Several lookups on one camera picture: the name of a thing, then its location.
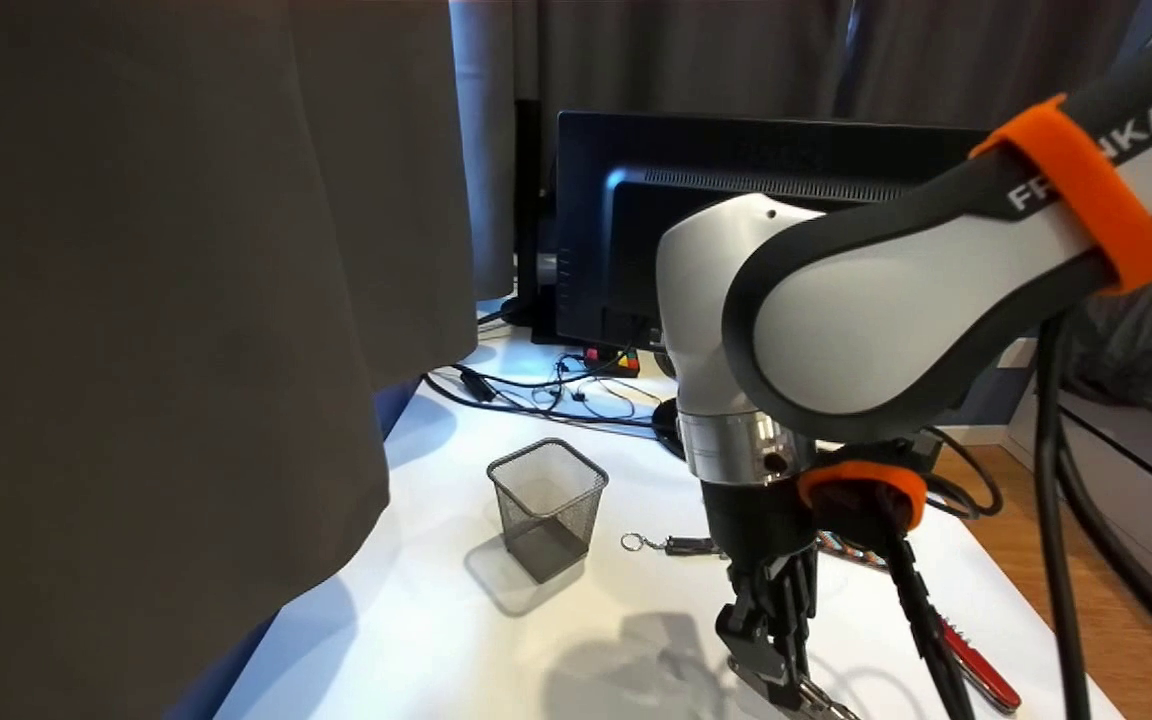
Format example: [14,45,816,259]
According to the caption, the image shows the grey background curtain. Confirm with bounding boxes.
[447,0,1150,296]

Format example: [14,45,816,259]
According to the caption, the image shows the red pocket knife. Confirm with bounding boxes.
[927,614,1021,715]

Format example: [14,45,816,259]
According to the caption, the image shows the dark foreground curtain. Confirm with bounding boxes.
[0,0,474,720]

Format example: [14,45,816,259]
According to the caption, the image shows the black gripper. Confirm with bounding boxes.
[705,482,861,720]

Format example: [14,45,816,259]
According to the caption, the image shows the black mesh pen cup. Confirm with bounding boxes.
[489,438,609,584]

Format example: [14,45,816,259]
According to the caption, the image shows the black desk cables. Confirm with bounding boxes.
[421,353,671,434]

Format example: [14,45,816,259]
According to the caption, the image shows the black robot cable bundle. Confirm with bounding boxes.
[797,316,1152,720]

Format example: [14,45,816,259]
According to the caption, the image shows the black round monitor stand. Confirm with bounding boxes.
[651,402,684,461]

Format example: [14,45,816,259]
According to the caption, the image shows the black computer monitor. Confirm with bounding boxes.
[546,112,980,349]

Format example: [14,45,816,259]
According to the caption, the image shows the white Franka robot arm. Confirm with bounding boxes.
[656,47,1152,720]

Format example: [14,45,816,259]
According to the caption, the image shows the red orange small box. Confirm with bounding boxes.
[585,349,641,376]

